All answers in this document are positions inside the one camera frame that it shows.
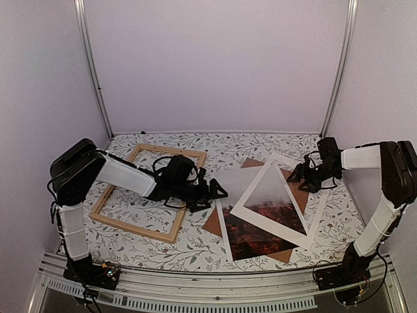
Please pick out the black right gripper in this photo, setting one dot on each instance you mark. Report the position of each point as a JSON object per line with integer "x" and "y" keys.
{"x": 301, "y": 172}

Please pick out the white mat board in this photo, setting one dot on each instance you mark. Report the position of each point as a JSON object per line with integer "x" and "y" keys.
{"x": 270, "y": 204}

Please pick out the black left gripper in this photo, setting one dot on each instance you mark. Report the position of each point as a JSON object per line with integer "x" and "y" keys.
{"x": 204, "y": 195}

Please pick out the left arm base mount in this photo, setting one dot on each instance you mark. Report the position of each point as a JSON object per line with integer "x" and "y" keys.
{"x": 105, "y": 275}

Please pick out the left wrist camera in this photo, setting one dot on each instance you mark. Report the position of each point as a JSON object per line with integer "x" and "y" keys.
{"x": 180, "y": 168}

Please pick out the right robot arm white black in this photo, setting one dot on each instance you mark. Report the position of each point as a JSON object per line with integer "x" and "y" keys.
{"x": 397, "y": 163}

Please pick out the floral patterned table mat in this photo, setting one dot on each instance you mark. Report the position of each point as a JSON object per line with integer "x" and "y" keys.
{"x": 196, "y": 249}

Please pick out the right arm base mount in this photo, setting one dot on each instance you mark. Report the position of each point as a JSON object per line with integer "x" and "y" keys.
{"x": 330, "y": 276}

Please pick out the aluminium front rail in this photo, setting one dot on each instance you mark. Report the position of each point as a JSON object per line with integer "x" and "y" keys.
{"x": 142, "y": 289}

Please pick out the brown backing board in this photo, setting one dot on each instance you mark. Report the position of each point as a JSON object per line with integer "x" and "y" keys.
{"x": 266, "y": 220}

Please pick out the light wooden picture frame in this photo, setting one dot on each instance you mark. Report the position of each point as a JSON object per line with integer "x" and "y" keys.
{"x": 170, "y": 237}

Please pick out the aluminium corner post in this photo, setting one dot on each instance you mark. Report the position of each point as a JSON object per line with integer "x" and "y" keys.
{"x": 81, "y": 17}
{"x": 352, "y": 8}

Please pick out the left aluminium corner post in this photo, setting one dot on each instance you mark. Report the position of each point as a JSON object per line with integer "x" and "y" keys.
{"x": 81, "y": 17}

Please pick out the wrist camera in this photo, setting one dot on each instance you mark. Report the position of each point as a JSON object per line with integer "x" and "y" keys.
{"x": 328, "y": 148}
{"x": 180, "y": 168}

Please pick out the red forest landscape photo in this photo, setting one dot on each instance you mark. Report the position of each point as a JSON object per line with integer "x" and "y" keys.
{"x": 243, "y": 240}

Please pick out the right aluminium corner post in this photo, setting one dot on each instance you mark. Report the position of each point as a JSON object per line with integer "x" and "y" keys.
{"x": 352, "y": 8}

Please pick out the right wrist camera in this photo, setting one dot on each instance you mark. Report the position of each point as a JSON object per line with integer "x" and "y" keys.
{"x": 328, "y": 148}

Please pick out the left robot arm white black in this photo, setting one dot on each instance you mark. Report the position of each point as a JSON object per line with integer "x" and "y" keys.
{"x": 76, "y": 170}

